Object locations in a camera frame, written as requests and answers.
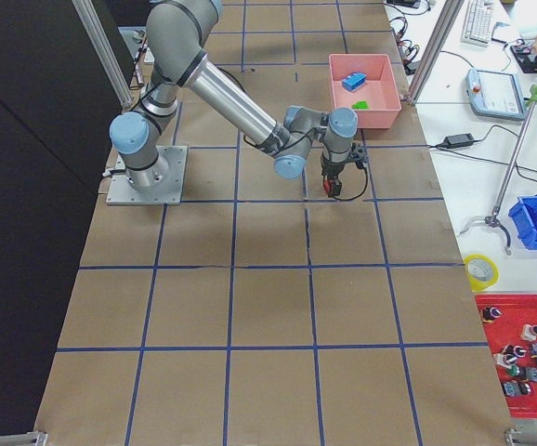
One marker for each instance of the red parts tray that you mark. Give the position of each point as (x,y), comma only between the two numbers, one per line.
(510,324)

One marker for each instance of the reacher grabber tool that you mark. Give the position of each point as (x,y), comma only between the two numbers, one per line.
(492,220)

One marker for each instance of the yellow tape roll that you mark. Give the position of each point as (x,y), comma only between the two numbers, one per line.
(481,271)

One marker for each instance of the white keyboard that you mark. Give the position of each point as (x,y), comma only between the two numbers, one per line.
(477,26)

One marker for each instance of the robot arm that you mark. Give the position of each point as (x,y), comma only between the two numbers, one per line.
(176,33)

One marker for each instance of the blue toy block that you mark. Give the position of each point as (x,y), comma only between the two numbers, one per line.
(353,81)

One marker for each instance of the teach pendant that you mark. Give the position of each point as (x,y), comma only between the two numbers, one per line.
(495,94)

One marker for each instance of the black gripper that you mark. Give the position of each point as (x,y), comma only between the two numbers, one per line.
(332,170)

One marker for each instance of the aluminium frame post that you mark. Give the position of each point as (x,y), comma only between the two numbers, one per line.
(437,39)

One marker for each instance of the red toy block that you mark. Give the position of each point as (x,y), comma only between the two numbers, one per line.
(327,186)

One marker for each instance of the green toy block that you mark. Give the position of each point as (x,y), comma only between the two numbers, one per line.
(361,105)

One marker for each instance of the pink plastic box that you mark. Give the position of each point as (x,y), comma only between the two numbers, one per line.
(379,90)

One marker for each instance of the black power adapter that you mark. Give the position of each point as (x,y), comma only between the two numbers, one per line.
(458,141)

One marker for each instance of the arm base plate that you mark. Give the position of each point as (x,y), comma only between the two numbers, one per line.
(161,184)

